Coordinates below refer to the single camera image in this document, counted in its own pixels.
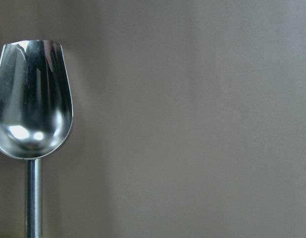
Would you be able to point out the steel ice scoop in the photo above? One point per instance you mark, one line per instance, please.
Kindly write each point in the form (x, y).
(36, 114)

